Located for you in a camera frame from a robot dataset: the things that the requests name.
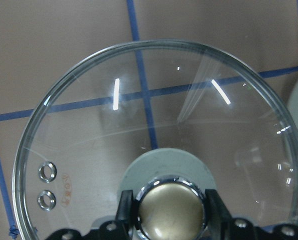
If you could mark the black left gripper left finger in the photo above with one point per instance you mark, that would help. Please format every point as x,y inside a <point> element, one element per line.
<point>124,212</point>

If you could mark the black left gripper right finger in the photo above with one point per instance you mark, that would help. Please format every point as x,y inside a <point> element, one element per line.
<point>218,215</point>

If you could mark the glass pot lid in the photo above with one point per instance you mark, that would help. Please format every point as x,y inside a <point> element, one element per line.
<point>166,119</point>

